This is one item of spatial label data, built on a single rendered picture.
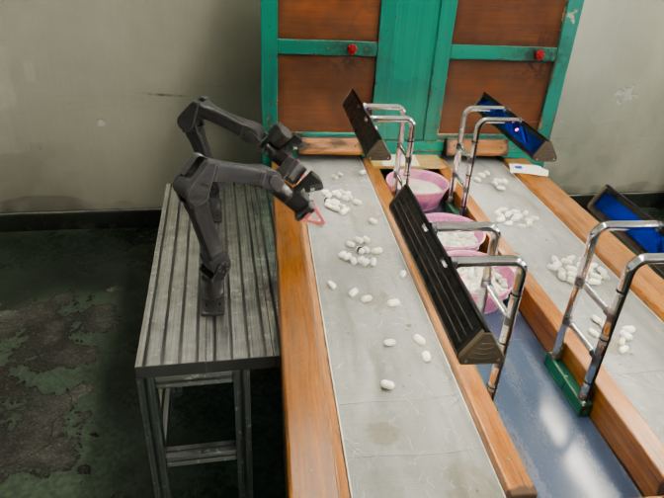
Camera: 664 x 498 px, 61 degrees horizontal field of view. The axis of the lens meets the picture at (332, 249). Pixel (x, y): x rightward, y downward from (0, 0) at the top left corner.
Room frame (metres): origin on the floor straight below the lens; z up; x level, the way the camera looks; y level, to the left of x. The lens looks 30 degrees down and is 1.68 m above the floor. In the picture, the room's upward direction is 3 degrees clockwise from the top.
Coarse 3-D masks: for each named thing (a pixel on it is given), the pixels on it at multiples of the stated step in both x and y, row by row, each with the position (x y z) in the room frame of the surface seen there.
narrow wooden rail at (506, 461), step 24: (384, 192) 2.10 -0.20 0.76; (408, 264) 1.56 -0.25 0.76; (432, 312) 1.29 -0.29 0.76; (456, 360) 1.10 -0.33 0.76; (480, 384) 1.01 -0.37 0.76; (480, 408) 0.94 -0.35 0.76; (480, 432) 0.88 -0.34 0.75; (504, 432) 0.87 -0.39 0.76; (504, 456) 0.80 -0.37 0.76; (504, 480) 0.75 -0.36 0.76; (528, 480) 0.75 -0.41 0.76
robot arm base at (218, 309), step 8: (208, 280) 1.42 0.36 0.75; (208, 288) 1.41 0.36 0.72; (216, 288) 1.42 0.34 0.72; (208, 296) 1.41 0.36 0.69; (216, 296) 1.42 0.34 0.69; (208, 304) 1.39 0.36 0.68; (216, 304) 1.39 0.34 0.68; (208, 312) 1.35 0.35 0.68; (216, 312) 1.35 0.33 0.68; (224, 312) 1.36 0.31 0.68
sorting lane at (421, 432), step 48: (336, 240) 1.72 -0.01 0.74; (384, 240) 1.74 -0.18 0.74; (336, 288) 1.43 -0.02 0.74; (384, 288) 1.44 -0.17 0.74; (336, 336) 1.19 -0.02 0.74; (384, 336) 1.21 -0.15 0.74; (432, 336) 1.22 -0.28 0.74; (336, 384) 1.01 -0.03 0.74; (432, 384) 1.03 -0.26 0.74; (384, 432) 0.87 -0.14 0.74; (432, 432) 0.88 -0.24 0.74; (384, 480) 0.75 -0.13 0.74; (432, 480) 0.76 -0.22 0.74; (480, 480) 0.76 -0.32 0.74
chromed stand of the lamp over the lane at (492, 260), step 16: (432, 224) 1.13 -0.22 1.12; (448, 224) 1.13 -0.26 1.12; (464, 224) 1.14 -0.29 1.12; (480, 224) 1.14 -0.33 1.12; (496, 240) 1.15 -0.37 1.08; (464, 256) 0.99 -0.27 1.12; (480, 256) 0.99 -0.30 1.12; (496, 256) 1.00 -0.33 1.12; (512, 256) 1.00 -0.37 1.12; (480, 288) 1.15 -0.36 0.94; (512, 288) 1.01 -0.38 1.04; (480, 304) 1.15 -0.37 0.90; (496, 304) 1.07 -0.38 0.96; (512, 304) 1.00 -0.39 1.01; (512, 320) 0.99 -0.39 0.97; (496, 368) 1.00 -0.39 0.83; (496, 384) 0.99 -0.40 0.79
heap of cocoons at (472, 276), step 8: (464, 272) 1.55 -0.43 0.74; (472, 272) 1.56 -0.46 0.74; (480, 272) 1.56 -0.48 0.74; (496, 272) 1.57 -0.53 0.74; (464, 280) 1.51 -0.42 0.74; (472, 280) 1.53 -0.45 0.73; (480, 280) 1.51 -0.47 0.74; (496, 280) 1.55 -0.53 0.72; (504, 280) 1.52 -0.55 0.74; (472, 288) 1.46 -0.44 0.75; (496, 288) 1.47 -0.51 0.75; (504, 288) 1.49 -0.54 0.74
